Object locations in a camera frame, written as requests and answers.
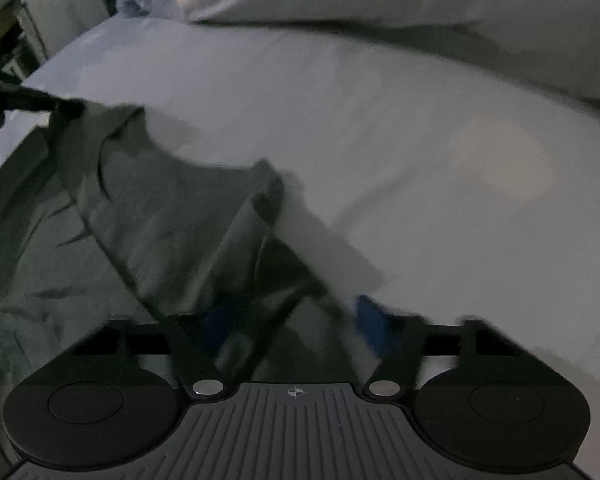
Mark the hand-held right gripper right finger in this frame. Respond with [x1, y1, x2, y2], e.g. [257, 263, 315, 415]
[354, 295, 523, 402]

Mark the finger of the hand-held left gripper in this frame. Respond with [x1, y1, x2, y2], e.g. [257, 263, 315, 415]
[0, 79, 86, 115]

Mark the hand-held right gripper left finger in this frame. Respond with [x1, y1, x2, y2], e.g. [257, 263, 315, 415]
[72, 305, 253, 402]

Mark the green shirt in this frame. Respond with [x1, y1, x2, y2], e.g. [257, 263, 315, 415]
[0, 101, 387, 461]

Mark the white radiator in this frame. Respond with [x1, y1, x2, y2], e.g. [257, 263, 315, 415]
[17, 0, 106, 68]

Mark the bed with pale sheet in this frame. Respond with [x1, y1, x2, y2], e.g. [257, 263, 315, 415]
[0, 17, 600, 411]

